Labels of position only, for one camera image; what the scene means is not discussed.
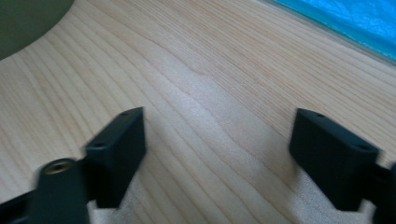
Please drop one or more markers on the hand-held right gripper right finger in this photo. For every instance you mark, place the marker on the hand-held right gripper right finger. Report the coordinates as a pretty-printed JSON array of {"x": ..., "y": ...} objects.
[{"x": 333, "y": 161}]

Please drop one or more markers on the blue plastic trash bag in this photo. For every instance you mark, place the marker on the blue plastic trash bag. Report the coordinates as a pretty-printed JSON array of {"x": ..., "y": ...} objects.
[{"x": 355, "y": 18}]

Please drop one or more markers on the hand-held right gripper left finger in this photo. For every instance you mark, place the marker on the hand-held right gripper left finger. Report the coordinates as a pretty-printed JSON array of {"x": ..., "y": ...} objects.
[{"x": 115, "y": 158}]

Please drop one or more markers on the green ribbed trash bin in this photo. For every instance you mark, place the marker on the green ribbed trash bin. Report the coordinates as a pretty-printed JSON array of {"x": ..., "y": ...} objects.
[{"x": 21, "y": 21}]

